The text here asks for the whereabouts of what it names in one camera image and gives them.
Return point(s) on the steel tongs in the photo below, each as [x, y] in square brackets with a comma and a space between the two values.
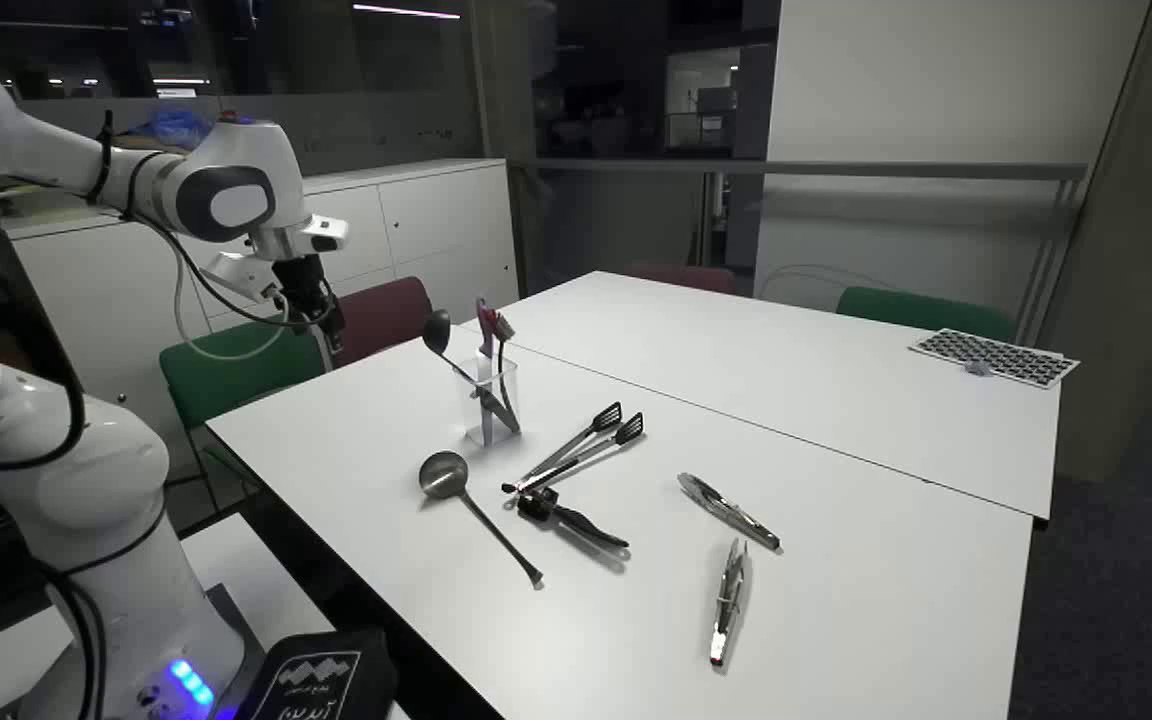
[730, 601]
[730, 514]

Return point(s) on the green chair left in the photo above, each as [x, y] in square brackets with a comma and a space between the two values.
[236, 364]

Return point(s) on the steel tongs far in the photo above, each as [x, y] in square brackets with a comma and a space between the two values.
[730, 514]

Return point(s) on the black control box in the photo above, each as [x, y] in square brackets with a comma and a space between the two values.
[326, 677]

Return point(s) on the steel tongs near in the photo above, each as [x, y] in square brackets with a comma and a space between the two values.
[730, 601]

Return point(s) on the short black tongs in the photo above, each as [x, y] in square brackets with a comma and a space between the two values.
[541, 507]

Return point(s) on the steel ladle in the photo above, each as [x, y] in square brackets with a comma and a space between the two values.
[446, 478]

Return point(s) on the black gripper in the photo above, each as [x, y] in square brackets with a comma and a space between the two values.
[310, 292]

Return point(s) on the green chair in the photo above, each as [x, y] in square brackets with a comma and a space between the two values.
[236, 364]
[925, 309]

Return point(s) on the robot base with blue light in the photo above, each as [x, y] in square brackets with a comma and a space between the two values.
[164, 661]

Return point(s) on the red spatula in jar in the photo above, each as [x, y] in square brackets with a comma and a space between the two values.
[495, 324]

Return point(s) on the long black-tipped tongs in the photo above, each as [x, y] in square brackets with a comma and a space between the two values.
[606, 431]

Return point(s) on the dark red chair far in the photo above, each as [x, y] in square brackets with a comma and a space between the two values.
[690, 278]

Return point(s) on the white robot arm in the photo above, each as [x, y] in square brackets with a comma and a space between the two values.
[87, 478]

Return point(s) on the maroon chair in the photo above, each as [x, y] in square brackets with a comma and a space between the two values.
[380, 316]

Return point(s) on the green chair far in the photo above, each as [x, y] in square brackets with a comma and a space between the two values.
[925, 309]

